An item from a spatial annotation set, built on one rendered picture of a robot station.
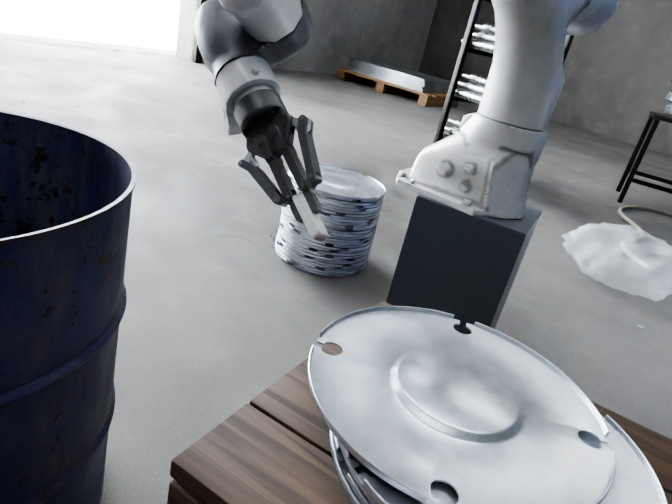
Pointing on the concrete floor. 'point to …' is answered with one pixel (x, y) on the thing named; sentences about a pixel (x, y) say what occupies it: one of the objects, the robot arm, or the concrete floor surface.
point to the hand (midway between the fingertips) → (310, 217)
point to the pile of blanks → (350, 242)
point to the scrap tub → (59, 306)
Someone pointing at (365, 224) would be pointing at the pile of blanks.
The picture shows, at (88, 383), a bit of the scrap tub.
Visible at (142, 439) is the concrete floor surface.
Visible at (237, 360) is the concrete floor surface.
